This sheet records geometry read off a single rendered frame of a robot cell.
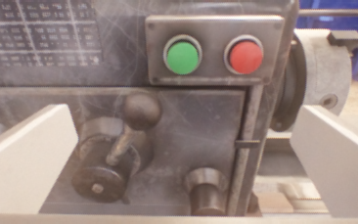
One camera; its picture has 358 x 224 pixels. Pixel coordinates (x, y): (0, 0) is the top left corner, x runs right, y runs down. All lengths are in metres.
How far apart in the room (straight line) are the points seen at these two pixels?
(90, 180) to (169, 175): 0.11
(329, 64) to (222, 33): 0.33
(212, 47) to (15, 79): 0.23
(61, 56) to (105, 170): 0.13
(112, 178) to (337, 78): 0.43
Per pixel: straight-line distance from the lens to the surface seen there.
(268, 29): 0.21
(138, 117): 0.16
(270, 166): 0.86
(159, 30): 0.20
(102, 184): 0.25
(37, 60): 0.28
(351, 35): 0.54
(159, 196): 0.35
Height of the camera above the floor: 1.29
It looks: 31 degrees down
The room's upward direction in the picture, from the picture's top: straight up
